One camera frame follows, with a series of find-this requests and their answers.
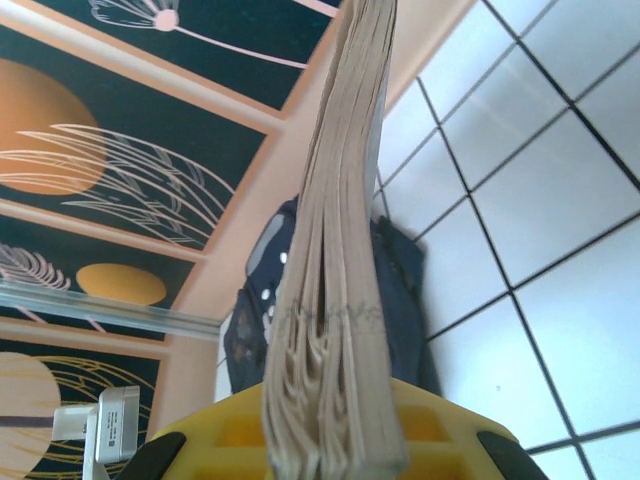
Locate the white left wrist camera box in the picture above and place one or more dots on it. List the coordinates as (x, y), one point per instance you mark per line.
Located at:
(117, 425)

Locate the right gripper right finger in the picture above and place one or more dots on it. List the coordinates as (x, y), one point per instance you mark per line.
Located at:
(450, 440)

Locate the navy blue book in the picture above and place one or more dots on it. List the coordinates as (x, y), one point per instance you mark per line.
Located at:
(340, 250)

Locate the navy blue backpack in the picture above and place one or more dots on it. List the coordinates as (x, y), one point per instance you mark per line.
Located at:
(402, 280)

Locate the aluminium corner post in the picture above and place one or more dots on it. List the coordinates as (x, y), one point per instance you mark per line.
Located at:
(100, 312)

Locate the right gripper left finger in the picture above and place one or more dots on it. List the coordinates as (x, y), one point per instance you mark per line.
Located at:
(215, 440)

